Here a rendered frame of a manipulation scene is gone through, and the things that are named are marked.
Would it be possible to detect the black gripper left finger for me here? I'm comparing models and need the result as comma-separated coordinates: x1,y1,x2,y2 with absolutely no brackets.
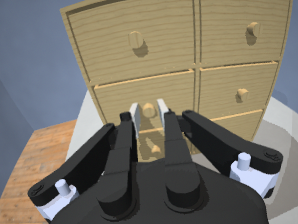
27,103,141,224

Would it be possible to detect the tan wooden drawer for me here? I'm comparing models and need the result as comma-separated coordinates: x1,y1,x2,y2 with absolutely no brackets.
199,0,289,63
198,61,278,117
94,69,194,129
69,0,194,82
137,128,191,162
210,109,263,141

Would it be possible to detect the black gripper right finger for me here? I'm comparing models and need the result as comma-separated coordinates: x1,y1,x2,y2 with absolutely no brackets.
157,99,283,208

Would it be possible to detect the small tan chest of drawers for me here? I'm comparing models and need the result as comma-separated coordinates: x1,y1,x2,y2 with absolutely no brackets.
60,0,293,142

